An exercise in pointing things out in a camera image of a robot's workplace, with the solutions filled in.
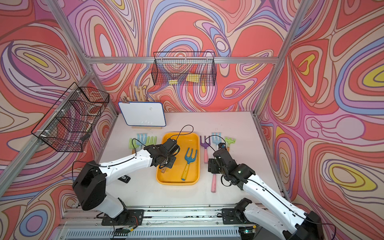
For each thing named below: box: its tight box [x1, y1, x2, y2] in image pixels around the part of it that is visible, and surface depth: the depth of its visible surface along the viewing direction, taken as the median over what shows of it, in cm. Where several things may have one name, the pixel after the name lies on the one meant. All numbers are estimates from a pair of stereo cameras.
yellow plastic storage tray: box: [156, 132, 201, 186], surface depth 88 cm
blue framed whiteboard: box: [118, 101, 166, 127], surface depth 98 cm
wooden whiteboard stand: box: [131, 126, 163, 130], surface depth 111 cm
